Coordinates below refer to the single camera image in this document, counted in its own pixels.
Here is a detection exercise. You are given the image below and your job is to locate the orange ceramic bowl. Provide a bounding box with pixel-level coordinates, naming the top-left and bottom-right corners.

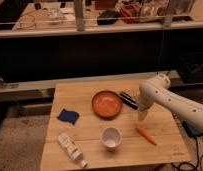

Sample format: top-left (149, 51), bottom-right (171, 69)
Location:
top-left (91, 90), bottom-right (122, 118)

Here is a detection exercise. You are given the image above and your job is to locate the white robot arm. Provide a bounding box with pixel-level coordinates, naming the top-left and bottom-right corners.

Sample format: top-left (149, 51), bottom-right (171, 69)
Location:
top-left (137, 74), bottom-right (203, 132)

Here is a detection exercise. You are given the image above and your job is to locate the orange carrot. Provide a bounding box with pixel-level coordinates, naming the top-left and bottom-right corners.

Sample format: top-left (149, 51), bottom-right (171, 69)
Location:
top-left (137, 125), bottom-right (156, 145)

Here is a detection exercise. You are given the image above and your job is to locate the black striped block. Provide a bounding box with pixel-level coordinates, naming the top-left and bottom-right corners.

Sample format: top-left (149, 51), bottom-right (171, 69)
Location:
top-left (119, 92), bottom-right (138, 110)

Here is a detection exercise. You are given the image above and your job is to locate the white cup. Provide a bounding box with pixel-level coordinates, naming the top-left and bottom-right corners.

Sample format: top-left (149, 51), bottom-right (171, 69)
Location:
top-left (100, 127), bottom-right (122, 151)

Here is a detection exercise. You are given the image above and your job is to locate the dark box on floor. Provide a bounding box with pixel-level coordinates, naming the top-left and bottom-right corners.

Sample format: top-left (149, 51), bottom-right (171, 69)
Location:
top-left (182, 121), bottom-right (203, 137)

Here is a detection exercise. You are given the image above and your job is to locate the blue cloth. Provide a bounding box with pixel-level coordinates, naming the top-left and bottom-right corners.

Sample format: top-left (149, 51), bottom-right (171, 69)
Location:
top-left (58, 109), bottom-right (79, 124)

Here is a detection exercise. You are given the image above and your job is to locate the white plastic bottle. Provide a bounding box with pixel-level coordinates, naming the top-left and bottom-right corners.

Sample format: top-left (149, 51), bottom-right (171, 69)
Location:
top-left (57, 133), bottom-right (87, 168)

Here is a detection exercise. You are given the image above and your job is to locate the red orange bag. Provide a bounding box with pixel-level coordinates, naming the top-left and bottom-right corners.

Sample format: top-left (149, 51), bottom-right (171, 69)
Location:
top-left (120, 4), bottom-right (140, 24)

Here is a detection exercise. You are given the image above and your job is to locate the black bag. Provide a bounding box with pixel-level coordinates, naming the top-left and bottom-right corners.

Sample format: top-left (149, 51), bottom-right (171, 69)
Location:
top-left (97, 10), bottom-right (119, 25)

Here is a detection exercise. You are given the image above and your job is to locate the metal clamp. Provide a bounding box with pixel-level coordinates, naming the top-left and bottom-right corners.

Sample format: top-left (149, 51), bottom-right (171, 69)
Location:
top-left (0, 77), bottom-right (19, 89)

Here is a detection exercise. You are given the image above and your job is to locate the black cable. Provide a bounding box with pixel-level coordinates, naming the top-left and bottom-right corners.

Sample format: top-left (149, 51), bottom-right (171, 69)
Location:
top-left (170, 113), bottom-right (203, 171)

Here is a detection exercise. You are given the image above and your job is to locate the metal post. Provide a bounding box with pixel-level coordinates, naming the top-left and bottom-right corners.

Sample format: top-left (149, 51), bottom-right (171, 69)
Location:
top-left (74, 0), bottom-right (85, 31)

